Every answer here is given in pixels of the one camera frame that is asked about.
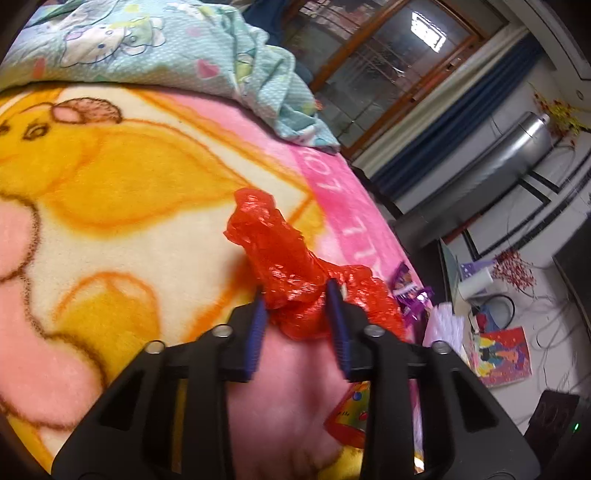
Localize wooden framed glass door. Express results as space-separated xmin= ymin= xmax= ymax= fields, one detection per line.
xmin=281 ymin=0 xmax=490 ymax=158

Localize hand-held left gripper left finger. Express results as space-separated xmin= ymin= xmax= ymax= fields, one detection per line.
xmin=51 ymin=288 xmax=269 ymax=480

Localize colourful painting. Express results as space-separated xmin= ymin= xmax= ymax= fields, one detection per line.
xmin=466 ymin=325 xmax=534 ymax=388

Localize pink yellow printed blanket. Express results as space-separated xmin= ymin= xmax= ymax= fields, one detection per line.
xmin=0 ymin=83 xmax=432 ymax=476

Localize red berry branches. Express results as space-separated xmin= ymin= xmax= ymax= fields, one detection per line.
xmin=492 ymin=247 xmax=536 ymax=291

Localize silver tower air conditioner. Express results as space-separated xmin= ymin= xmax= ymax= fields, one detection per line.
xmin=402 ymin=111 xmax=555 ymax=250

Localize yellow artificial flowers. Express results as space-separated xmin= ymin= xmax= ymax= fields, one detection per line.
xmin=531 ymin=83 xmax=591 ymax=139

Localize purple white card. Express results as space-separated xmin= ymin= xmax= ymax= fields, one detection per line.
xmin=459 ymin=258 xmax=497 ymax=278

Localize black cable loop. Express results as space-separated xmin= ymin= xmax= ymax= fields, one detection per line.
xmin=468 ymin=293 xmax=515 ymax=333

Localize red plastic bag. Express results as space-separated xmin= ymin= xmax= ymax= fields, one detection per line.
xmin=225 ymin=188 xmax=407 ymax=342

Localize blue curtain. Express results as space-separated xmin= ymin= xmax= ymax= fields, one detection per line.
xmin=369 ymin=46 xmax=546 ymax=185

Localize white vase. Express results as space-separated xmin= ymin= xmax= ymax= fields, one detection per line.
xmin=459 ymin=268 xmax=495 ymax=298

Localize red snack packet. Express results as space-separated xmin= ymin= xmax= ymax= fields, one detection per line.
xmin=323 ymin=383 xmax=371 ymax=449

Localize black television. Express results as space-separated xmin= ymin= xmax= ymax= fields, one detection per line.
xmin=551 ymin=226 xmax=591 ymax=333

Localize light blue cartoon sheet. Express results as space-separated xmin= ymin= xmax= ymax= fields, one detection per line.
xmin=0 ymin=0 xmax=342 ymax=153

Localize dark television cabinet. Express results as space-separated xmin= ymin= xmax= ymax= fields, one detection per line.
xmin=409 ymin=233 xmax=555 ymax=393

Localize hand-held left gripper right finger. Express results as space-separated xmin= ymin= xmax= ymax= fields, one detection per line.
xmin=325 ymin=278 xmax=541 ymax=480

